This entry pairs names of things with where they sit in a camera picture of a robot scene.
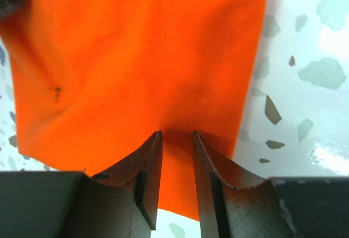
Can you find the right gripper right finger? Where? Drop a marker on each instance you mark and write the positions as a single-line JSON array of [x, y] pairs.
[[234, 202]]

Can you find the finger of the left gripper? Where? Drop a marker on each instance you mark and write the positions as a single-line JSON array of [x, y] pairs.
[[9, 7]]

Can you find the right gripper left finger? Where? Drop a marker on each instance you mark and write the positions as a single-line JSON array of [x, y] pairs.
[[121, 201]]

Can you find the orange t shirt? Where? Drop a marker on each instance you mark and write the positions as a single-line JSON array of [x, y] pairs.
[[93, 79]]

